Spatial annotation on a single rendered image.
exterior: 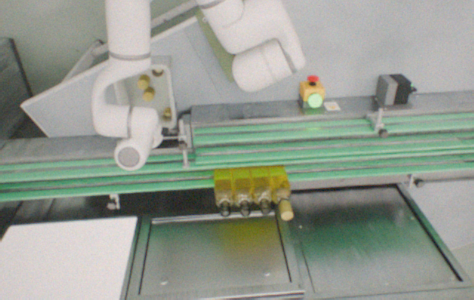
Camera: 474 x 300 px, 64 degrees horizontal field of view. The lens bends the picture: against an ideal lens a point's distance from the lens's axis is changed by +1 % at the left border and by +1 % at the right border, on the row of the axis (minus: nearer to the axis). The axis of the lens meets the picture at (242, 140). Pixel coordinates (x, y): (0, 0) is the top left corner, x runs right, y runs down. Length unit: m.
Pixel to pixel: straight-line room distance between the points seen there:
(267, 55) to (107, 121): 0.39
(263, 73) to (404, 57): 0.67
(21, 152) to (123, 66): 0.70
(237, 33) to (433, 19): 0.77
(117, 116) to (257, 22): 0.37
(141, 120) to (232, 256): 0.50
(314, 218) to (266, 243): 0.22
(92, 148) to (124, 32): 0.64
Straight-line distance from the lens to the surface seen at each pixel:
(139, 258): 1.17
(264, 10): 0.81
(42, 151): 1.40
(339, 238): 1.27
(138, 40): 0.80
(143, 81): 1.22
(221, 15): 0.80
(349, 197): 1.42
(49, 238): 1.34
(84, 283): 1.17
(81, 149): 1.35
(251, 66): 0.86
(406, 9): 1.36
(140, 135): 0.88
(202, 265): 1.13
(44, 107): 1.42
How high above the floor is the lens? 1.92
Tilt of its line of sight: 57 degrees down
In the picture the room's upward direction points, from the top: 171 degrees clockwise
